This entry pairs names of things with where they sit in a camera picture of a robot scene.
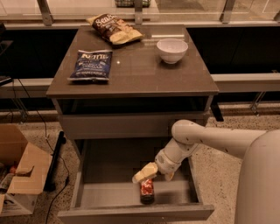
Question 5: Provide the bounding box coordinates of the brown Sea Salt chips bag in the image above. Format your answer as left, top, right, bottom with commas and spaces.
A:
86, 13, 144, 45

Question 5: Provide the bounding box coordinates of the black bar on floor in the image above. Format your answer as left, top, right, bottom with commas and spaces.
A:
44, 131, 66, 192

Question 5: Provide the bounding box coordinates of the red coke can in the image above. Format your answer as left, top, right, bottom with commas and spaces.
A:
140, 179, 155, 205

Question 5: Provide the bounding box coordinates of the black floor cable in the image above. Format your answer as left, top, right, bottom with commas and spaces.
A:
11, 78, 71, 224

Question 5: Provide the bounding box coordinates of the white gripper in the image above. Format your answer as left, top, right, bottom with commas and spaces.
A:
132, 150, 181, 184

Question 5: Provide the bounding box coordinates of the blue Kettle chips bag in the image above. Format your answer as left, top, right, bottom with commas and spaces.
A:
68, 50, 113, 81

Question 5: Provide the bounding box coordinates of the white ceramic bowl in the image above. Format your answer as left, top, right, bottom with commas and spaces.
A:
157, 38, 188, 64

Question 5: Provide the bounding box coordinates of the open grey drawer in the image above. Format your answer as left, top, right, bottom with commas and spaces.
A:
58, 137, 214, 224

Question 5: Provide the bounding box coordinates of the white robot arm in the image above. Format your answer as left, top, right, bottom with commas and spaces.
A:
132, 120, 280, 224

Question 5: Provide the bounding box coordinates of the grey drawer cabinet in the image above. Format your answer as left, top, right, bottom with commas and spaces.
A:
45, 24, 220, 224

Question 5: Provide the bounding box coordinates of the window rail frame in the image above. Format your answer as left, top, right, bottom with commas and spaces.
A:
0, 0, 280, 29

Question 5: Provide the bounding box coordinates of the open cardboard box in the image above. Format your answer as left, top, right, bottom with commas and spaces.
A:
0, 124, 53, 217

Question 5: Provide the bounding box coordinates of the closed grey drawer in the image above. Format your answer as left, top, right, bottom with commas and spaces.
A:
59, 112, 209, 140

